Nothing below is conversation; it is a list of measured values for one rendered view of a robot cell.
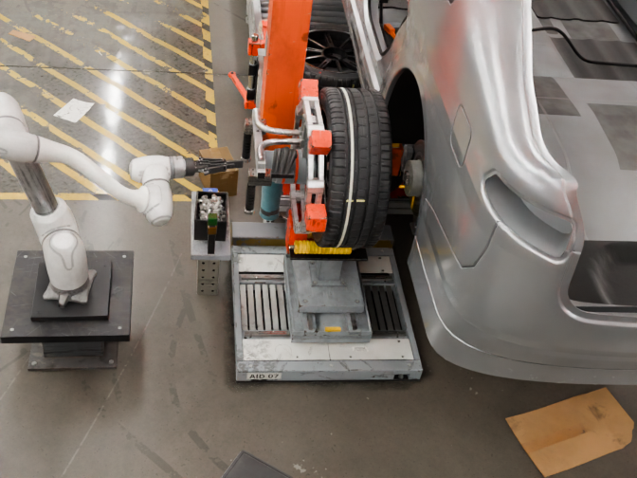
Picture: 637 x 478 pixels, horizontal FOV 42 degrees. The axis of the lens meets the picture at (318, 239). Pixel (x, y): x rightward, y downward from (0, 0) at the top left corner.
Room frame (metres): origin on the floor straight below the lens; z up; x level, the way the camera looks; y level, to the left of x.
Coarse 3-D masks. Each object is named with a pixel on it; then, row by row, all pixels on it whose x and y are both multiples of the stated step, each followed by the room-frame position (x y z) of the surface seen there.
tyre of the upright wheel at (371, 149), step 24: (336, 96) 2.76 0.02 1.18; (360, 96) 2.79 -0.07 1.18; (336, 120) 2.62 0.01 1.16; (360, 120) 2.64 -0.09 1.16; (384, 120) 2.67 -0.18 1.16; (336, 144) 2.53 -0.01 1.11; (360, 144) 2.56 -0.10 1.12; (384, 144) 2.58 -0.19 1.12; (336, 168) 2.47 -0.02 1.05; (360, 168) 2.49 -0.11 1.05; (384, 168) 2.51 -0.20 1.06; (336, 192) 2.43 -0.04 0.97; (360, 192) 2.45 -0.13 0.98; (384, 192) 2.47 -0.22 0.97; (336, 216) 2.41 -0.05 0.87; (360, 216) 2.43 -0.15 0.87; (384, 216) 2.45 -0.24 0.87; (336, 240) 2.45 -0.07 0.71; (360, 240) 2.46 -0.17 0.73
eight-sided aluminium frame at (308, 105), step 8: (304, 104) 2.76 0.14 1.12; (312, 104) 2.79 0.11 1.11; (296, 112) 2.93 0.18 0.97; (304, 112) 2.74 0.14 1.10; (312, 112) 2.88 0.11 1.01; (320, 112) 2.72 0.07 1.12; (296, 120) 2.93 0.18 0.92; (320, 120) 2.66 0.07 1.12; (296, 128) 2.93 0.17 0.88; (312, 128) 2.60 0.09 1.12; (320, 128) 2.61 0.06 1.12; (296, 136) 2.93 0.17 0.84; (312, 160) 2.52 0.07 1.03; (320, 160) 2.52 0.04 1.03; (312, 168) 2.50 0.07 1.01; (320, 168) 2.50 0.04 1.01; (312, 176) 2.47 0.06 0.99; (320, 176) 2.48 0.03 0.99; (304, 184) 2.85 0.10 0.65; (312, 184) 2.45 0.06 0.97; (320, 184) 2.46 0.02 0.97; (296, 192) 2.82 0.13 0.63; (304, 192) 2.82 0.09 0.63; (312, 192) 2.45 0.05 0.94; (320, 192) 2.45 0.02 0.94; (296, 200) 2.78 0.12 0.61; (304, 200) 2.47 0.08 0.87; (320, 200) 2.45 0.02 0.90; (296, 208) 2.72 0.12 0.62; (304, 208) 2.45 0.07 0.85; (296, 216) 2.66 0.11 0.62; (296, 224) 2.58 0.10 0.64; (304, 224) 2.44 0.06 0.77; (296, 232) 2.56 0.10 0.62; (304, 232) 2.59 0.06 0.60
